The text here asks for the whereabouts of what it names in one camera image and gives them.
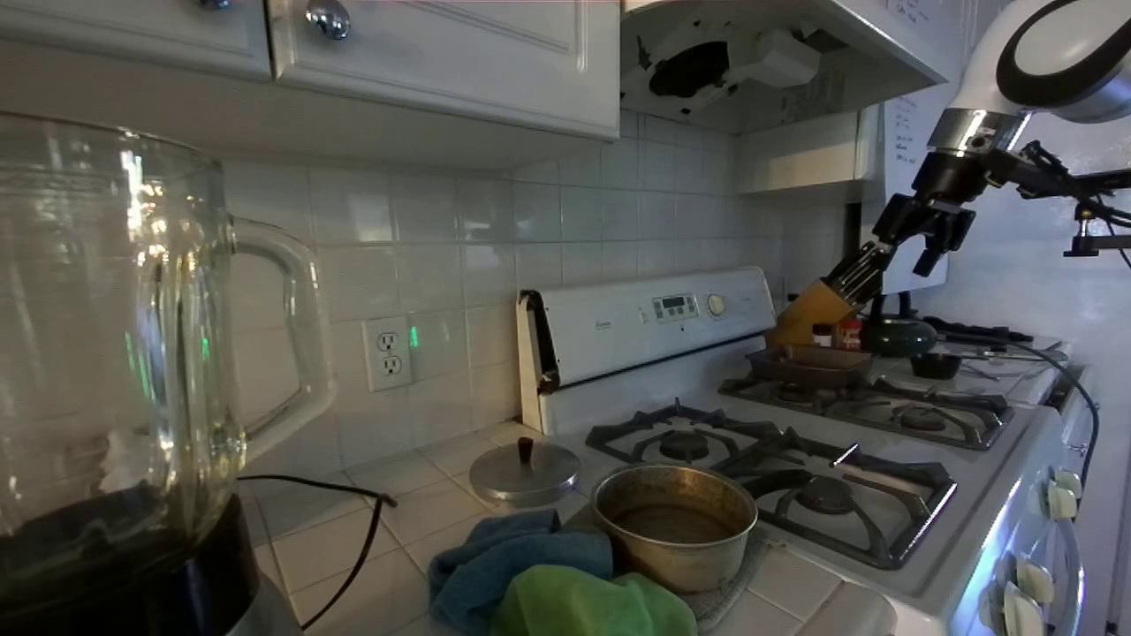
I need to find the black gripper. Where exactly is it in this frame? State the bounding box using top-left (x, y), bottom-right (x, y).
top-left (872, 146), bottom-right (1019, 281)

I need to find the green bowl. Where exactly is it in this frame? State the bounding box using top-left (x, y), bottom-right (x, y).
top-left (862, 315), bottom-right (948, 362)

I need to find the wooden knife block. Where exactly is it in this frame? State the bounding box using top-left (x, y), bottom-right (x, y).
top-left (770, 281), bottom-right (862, 357)

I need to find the black double burner grate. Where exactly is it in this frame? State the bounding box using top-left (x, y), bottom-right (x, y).
top-left (584, 401), bottom-right (960, 572)
top-left (717, 349), bottom-right (1019, 457)

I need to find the white range hood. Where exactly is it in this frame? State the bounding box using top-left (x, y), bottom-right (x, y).
top-left (618, 0), bottom-right (983, 133)

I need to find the white gas stove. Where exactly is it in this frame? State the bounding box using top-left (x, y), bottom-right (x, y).
top-left (513, 265), bottom-right (1100, 636)

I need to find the white stove knob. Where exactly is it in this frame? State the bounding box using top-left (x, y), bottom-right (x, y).
top-left (1041, 469), bottom-right (1084, 524)
top-left (998, 580), bottom-right (1047, 636)
top-left (1015, 559), bottom-right (1055, 613)

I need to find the metal pot lid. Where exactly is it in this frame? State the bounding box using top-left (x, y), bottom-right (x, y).
top-left (467, 436), bottom-right (584, 510)

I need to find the white cabinet door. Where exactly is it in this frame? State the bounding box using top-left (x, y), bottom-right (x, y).
top-left (0, 0), bottom-right (276, 86)
top-left (265, 0), bottom-right (624, 141)

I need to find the green cloth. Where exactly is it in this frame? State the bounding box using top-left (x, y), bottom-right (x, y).
top-left (491, 563), bottom-right (700, 636)

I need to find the blue cloth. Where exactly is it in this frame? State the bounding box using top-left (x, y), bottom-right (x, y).
top-left (425, 507), bottom-right (616, 636)

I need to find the glass blender jar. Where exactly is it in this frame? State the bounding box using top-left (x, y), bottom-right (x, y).
top-left (0, 110), bottom-right (339, 568)

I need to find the black blender base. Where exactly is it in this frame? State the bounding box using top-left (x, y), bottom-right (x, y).
top-left (0, 492), bottom-right (260, 636)

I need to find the black handled knife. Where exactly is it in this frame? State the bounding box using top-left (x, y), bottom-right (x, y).
top-left (822, 265), bottom-right (877, 312)
top-left (837, 239), bottom-right (885, 287)

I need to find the black power cable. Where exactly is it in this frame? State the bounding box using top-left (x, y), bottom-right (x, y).
top-left (941, 315), bottom-right (1107, 482)

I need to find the metal saucepan with black handle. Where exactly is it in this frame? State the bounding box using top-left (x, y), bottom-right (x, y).
top-left (588, 461), bottom-right (817, 598)

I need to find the white wall outlet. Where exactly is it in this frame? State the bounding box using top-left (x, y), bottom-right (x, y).
top-left (361, 315), bottom-right (416, 395)

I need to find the thin black blender cable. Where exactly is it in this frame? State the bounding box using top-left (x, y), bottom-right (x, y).
top-left (233, 469), bottom-right (398, 632)

